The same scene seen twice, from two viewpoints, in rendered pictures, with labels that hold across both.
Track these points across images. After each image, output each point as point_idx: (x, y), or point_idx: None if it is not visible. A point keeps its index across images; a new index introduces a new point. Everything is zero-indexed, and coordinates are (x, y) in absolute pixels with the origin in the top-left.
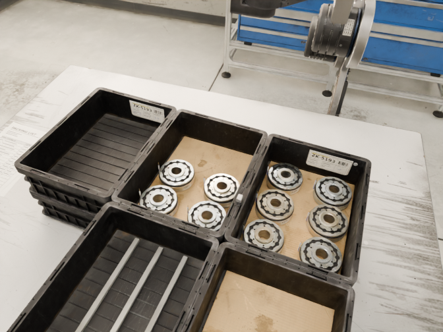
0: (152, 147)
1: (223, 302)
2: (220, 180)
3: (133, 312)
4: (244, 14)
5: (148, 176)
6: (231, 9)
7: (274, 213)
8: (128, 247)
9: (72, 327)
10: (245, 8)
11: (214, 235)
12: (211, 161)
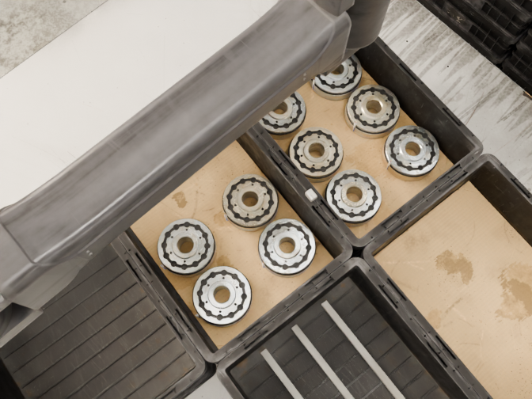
0: (142, 260)
1: (401, 290)
2: (241, 195)
3: (361, 398)
4: (343, 61)
5: (168, 288)
6: (328, 72)
7: (329, 161)
8: (267, 367)
9: None
10: (345, 55)
11: (347, 257)
12: (184, 184)
